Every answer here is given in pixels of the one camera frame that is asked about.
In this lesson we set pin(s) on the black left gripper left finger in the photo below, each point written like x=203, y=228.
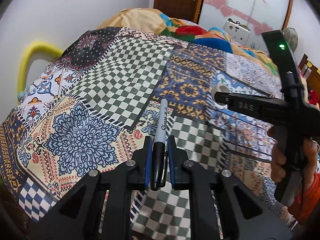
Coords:
x=98, y=205

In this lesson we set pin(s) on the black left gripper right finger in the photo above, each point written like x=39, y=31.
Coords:
x=221, y=206

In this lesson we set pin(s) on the right hand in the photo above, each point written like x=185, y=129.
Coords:
x=310, y=149

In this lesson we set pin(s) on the patchwork patterned bed quilt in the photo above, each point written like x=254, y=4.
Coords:
x=94, y=106

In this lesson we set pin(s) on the wooden headboard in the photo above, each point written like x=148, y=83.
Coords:
x=310, y=73

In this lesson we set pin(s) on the white sliding wardrobe with hearts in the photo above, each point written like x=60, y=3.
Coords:
x=258, y=15

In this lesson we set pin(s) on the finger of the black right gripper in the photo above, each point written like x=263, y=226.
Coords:
x=259, y=107

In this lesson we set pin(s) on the white electronic box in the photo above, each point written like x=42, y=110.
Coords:
x=238, y=32

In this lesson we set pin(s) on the black Sharpie marker pen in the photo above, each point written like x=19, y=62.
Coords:
x=159, y=157

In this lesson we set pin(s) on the colourful orange blanket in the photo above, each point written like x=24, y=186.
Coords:
x=156, y=22

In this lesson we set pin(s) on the standing electric fan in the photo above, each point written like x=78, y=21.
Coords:
x=291, y=38

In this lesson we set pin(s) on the red plush toy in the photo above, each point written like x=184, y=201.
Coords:
x=313, y=97

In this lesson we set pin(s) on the beige tape roll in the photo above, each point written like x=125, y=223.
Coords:
x=219, y=88

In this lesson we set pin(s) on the yellow foam bed rail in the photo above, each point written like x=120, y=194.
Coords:
x=33, y=51

